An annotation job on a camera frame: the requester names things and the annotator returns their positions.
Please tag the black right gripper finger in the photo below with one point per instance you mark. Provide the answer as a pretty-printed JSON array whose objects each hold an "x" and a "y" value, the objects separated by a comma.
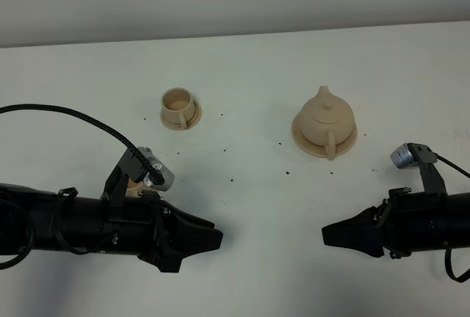
[
  {"x": 366, "y": 218},
  {"x": 365, "y": 240}
]

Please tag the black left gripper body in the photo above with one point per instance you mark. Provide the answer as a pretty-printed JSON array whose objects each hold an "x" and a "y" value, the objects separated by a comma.
[{"x": 147, "y": 227}]

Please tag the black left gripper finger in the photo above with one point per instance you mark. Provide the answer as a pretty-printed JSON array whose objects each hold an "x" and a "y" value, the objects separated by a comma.
[
  {"x": 177, "y": 221},
  {"x": 197, "y": 242}
]

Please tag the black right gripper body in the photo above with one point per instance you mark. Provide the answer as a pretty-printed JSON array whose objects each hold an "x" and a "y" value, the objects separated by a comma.
[{"x": 412, "y": 222}]

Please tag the beige teapot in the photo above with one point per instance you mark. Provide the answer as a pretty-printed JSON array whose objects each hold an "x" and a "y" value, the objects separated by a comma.
[{"x": 326, "y": 120}]

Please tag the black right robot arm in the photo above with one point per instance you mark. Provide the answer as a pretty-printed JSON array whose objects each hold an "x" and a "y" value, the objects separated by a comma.
[{"x": 457, "y": 220}]

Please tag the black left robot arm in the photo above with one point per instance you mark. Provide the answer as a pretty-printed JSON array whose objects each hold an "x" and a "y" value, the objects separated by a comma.
[{"x": 60, "y": 221}]

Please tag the beige teapot saucer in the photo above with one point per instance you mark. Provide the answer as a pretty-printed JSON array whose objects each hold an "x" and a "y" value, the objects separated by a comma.
[{"x": 321, "y": 151}]

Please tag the beige near teacup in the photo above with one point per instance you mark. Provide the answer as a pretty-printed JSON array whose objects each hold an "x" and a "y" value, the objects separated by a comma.
[{"x": 140, "y": 190}]

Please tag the beige teacup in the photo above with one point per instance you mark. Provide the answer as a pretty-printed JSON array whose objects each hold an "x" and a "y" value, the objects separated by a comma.
[
  {"x": 178, "y": 107},
  {"x": 140, "y": 190}
]

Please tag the beige far teacup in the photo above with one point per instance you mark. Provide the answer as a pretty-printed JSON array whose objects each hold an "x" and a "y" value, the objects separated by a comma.
[{"x": 178, "y": 107}]

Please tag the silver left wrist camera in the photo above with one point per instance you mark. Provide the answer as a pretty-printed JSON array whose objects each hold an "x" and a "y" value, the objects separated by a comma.
[{"x": 160, "y": 179}]

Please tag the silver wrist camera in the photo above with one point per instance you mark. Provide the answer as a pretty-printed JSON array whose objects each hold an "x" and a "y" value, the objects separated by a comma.
[
  {"x": 410, "y": 155},
  {"x": 160, "y": 179}
]

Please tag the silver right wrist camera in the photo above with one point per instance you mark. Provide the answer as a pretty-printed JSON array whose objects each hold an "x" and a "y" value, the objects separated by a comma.
[{"x": 410, "y": 155}]

